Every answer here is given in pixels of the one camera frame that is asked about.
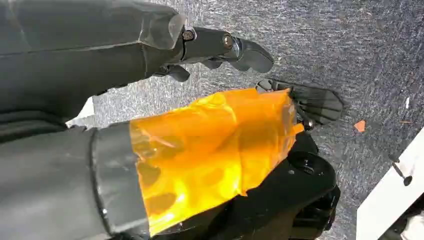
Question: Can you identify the orange paper scrap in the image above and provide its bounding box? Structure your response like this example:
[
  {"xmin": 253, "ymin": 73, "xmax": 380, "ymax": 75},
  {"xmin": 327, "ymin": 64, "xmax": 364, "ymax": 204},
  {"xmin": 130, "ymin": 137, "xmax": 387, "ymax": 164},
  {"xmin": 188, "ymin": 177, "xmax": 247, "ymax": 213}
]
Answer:
[{"xmin": 353, "ymin": 119, "xmax": 367, "ymax": 134}]

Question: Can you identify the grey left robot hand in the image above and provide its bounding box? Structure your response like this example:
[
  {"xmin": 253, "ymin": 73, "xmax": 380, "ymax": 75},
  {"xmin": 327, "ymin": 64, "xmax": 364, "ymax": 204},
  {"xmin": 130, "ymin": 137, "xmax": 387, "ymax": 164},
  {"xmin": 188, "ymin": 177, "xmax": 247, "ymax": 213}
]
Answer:
[{"xmin": 0, "ymin": 0, "xmax": 305, "ymax": 240}]

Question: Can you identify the black screw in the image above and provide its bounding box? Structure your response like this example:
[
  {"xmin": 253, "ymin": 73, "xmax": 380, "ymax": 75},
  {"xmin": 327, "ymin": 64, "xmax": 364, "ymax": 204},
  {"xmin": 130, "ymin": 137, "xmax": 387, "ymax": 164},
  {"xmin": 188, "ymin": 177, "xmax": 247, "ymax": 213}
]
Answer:
[{"xmin": 388, "ymin": 154, "xmax": 414, "ymax": 187}]

